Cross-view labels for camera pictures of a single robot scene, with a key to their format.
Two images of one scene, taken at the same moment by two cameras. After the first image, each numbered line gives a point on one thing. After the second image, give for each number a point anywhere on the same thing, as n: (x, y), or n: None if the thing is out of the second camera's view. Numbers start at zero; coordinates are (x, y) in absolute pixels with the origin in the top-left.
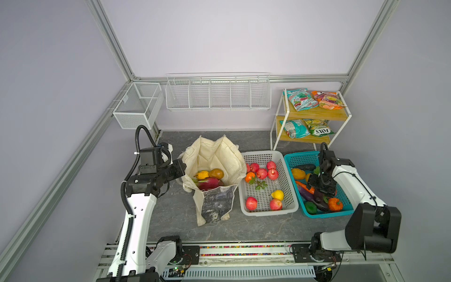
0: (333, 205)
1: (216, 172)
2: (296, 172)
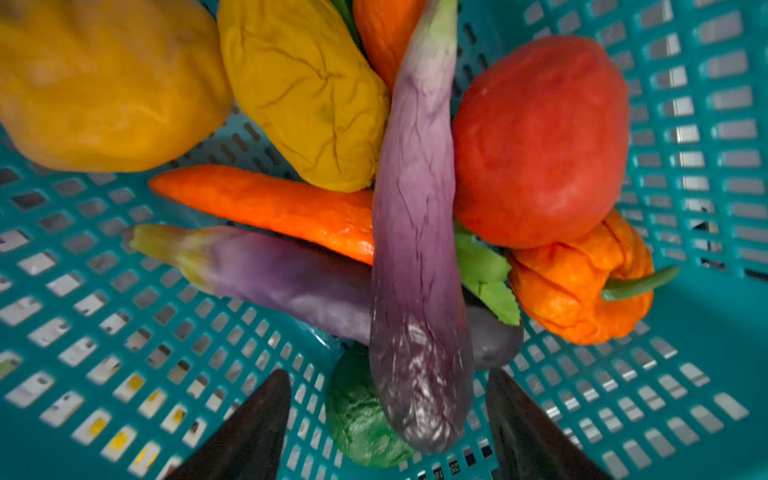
0: (591, 288)
1: None
2: (112, 85)
